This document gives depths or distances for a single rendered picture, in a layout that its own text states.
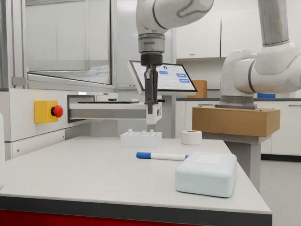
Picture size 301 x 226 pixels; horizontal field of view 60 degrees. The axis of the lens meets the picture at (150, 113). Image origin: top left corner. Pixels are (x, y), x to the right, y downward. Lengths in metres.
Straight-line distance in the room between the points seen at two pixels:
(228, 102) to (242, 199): 0.87
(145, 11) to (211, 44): 3.59
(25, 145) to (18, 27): 0.34
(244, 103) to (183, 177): 0.87
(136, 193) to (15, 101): 0.48
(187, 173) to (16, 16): 0.64
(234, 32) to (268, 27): 3.29
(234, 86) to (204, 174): 0.87
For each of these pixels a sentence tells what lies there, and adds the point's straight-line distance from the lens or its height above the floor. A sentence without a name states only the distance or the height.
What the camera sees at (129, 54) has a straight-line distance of 2.92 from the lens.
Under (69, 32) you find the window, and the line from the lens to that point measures 1.17.
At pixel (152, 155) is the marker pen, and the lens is 0.68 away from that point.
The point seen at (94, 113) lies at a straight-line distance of 1.05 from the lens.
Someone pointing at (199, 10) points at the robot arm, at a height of 1.15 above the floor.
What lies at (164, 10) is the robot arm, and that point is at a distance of 0.80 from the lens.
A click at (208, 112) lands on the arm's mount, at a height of 0.85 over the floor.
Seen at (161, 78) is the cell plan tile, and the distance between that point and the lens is 2.02.
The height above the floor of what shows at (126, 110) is 0.87.
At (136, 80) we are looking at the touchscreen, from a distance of 1.89.
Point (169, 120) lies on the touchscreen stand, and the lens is 2.10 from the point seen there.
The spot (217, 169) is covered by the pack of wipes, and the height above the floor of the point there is 0.80.
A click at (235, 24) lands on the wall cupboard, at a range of 4.49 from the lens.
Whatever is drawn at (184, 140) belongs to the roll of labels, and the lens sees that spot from 0.90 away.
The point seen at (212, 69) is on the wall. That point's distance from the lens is 4.73.
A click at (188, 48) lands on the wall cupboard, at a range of 4.44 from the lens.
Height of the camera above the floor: 0.92
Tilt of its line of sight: 4 degrees down
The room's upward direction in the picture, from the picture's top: straight up
